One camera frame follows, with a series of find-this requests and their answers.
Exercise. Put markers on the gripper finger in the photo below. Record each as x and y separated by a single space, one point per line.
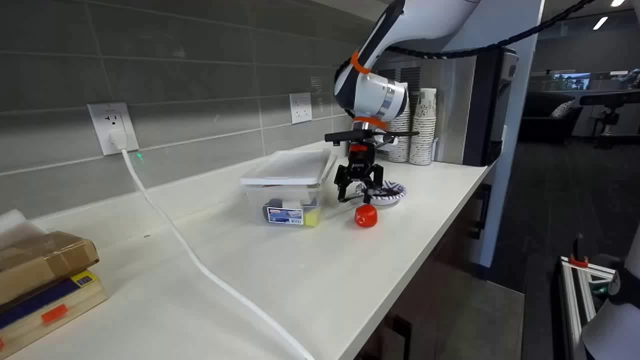
343 182
376 181

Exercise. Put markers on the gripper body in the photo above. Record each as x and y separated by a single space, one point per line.
361 161

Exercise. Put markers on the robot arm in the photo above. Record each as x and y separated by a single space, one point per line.
380 95

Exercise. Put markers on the blue patterned paper bowl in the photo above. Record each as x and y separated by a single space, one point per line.
392 192

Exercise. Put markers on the red plastic cap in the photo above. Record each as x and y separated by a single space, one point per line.
366 216

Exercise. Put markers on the stack of paper cups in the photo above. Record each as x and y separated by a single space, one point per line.
400 140
424 125

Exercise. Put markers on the clear plastic storage box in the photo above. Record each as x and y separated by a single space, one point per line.
290 197

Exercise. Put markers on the white storage box lid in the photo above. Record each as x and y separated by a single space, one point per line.
290 167

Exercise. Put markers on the steel and black appliance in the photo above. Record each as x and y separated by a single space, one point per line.
475 110

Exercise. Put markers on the dark sofa with cushion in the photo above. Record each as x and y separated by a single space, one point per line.
550 117

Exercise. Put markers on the red clamp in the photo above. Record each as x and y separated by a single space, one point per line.
578 260

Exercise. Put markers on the monitor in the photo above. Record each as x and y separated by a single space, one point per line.
571 81

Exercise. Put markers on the white power plug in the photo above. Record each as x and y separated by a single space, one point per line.
119 140

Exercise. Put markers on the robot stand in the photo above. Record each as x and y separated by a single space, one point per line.
575 300

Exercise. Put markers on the ceiling light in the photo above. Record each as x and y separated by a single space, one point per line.
600 23
617 2

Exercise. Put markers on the brown cardboard box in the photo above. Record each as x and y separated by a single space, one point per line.
45 260

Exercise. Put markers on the wooden box with blue label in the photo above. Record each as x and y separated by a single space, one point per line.
60 305

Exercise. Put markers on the white plastic bag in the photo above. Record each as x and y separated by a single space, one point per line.
15 227

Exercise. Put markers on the white wall socket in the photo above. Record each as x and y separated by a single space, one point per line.
107 122
301 107

